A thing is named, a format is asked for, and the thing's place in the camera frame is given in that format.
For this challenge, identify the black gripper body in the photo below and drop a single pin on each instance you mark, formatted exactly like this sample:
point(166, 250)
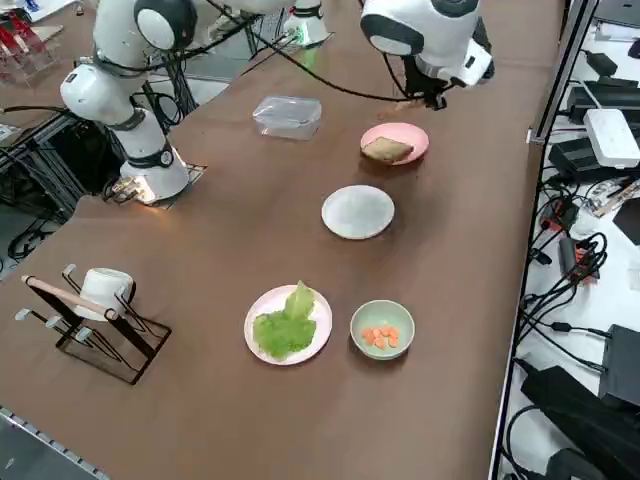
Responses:
point(422, 82)

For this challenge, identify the green ceramic bowl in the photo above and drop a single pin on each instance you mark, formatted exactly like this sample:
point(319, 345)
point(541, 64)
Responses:
point(382, 312)

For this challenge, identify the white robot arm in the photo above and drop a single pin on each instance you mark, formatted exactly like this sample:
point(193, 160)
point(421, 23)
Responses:
point(145, 145)
point(306, 22)

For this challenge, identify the white plate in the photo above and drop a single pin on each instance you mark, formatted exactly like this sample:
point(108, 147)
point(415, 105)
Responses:
point(357, 212)

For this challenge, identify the pale pink plate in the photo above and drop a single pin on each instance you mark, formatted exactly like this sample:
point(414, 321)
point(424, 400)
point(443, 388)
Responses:
point(325, 320)

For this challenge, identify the brown bread slice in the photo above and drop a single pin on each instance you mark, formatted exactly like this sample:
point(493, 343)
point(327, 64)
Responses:
point(386, 149)

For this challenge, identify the clear plastic container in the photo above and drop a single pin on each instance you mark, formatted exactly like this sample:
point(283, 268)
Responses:
point(286, 117)

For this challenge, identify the black power brick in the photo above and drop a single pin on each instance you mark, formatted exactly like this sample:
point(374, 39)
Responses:
point(572, 160)

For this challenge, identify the white power strip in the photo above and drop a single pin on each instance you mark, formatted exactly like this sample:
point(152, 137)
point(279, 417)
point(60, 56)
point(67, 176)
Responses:
point(612, 137)

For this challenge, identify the small black adapter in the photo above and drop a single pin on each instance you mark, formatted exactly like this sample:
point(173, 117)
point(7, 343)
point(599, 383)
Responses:
point(567, 255)

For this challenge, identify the green lettuce leaf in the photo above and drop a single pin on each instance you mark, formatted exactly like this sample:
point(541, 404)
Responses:
point(282, 330)

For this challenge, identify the black box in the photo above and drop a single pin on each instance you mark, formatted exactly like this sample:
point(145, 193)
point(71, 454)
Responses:
point(622, 365)

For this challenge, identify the black bag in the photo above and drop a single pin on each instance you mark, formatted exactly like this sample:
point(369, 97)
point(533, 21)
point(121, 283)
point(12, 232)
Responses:
point(580, 425)

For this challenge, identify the white cup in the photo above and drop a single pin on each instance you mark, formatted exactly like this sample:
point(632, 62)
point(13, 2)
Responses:
point(102, 290)

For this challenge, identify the clear acrylic rack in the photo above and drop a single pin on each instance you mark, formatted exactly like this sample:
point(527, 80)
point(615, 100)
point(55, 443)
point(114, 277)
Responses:
point(25, 55)

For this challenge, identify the aluminium frame post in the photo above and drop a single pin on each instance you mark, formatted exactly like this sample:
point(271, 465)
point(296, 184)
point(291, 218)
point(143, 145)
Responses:
point(562, 70)

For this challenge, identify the aluminium table edge rail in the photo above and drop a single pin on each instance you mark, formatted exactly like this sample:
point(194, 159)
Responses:
point(45, 445)
point(515, 310)

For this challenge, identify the black metal frame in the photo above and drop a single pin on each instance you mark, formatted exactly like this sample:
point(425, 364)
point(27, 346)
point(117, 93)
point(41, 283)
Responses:
point(65, 150)

